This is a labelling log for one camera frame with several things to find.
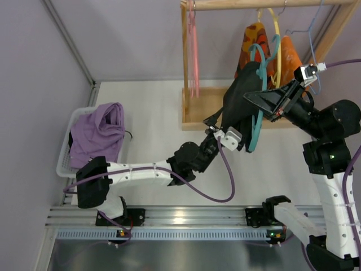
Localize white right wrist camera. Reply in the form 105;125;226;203
294;62;327;88

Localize aluminium mounting rail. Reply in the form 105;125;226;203
45;205;325;227

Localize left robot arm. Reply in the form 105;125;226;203
76;111;222;219

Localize wooden clothes rack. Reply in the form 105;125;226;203
180;0;360;131

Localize purple trousers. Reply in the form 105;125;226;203
69;102;126;169

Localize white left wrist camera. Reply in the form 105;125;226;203
213;127;242;151

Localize bright orange trousers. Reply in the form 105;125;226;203
267;36;302;89

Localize teal plastic hanger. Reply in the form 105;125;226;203
248;34;281;153

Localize blue wire hanger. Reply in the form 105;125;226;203
285;0;324;94

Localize pink plastic hanger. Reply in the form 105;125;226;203
188;8;200;99

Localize orange patterned trousers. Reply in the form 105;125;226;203
234;22;271;78

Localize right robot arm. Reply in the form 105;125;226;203
244;80;360;270

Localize yellow plastic hanger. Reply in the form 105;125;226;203
251;8;281;91

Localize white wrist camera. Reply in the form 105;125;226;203
294;62;327;88
213;127;242;151

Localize grey slotted cable duct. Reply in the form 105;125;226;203
56;228;278;241

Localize white plastic basket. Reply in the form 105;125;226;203
56;106;126;178

